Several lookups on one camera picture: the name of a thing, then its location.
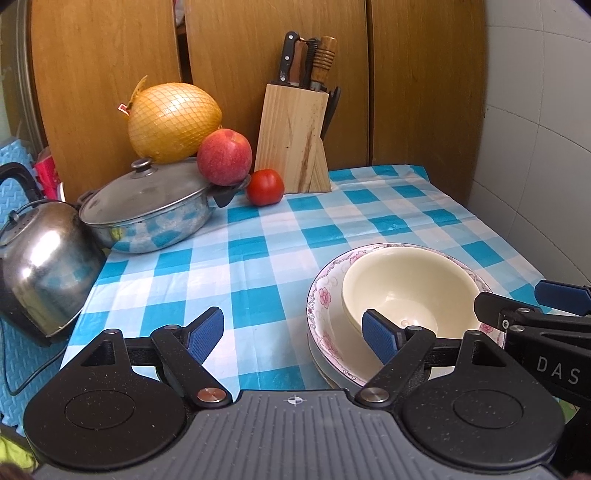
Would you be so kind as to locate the gold rim colourful flower plate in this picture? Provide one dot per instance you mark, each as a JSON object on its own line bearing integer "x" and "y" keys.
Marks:
{"x": 332, "y": 374}

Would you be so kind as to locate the red apple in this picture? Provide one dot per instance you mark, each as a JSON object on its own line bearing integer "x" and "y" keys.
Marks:
{"x": 226, "y": 157}

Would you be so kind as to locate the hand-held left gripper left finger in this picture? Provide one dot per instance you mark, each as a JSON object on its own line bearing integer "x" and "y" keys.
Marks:
{"x": 205, "y": 334}

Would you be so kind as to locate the pink floral deep plate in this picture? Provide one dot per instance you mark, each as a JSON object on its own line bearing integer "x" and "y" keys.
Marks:
{"x": 325, "y": 300}

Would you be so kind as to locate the black ribbed sharpening steel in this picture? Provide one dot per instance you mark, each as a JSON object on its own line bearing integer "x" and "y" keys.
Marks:
{"x": 311, "y": 57}

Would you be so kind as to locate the red tomato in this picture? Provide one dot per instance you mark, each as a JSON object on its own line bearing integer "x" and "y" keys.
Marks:
{"x": 264, "y": 187}

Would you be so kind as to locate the blue white checkered tablecloth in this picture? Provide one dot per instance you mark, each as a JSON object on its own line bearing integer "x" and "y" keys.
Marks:
{"x": 277, "y": 277}

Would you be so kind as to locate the wooden knife block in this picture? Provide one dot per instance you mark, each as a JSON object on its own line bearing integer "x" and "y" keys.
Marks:
{"x": 286, "y": 138}

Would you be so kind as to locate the wooden door panel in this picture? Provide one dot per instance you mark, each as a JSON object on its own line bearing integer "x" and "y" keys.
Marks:
{"x": 425, "y": 92}
{"x": 231, "y": 46}
{"x": 92, "y": 69}

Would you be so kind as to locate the cream bowl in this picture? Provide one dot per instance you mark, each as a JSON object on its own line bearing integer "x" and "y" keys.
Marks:
{"x": 351, "y": 321}
{"x": 406, "y": 281}

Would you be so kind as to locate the pomelo in yellow net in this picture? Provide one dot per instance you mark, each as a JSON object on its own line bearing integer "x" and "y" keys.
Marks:
{"x": 171, "y": 120}

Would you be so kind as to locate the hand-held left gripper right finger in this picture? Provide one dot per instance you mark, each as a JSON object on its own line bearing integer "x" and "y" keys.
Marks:
{"x": 381, "y": 337}

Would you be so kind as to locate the steel pot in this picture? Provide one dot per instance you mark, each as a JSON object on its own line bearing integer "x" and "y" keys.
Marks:
{"x": 152, "y": 233}

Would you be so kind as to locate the steel kettle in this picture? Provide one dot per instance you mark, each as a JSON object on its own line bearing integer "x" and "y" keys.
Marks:
{"x": 46, "y": 272}

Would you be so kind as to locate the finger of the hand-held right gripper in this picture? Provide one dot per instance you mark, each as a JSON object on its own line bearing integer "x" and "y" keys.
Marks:
{"x": 563, "y": 295}
{"x": 494, "y": 307}

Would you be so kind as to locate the glass pot lid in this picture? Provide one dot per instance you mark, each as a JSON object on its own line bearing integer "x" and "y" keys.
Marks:
{"x": 147, "y": 194}

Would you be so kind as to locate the red box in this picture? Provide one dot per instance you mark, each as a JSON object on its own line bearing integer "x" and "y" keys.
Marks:
{"x": 46, "y": 177}

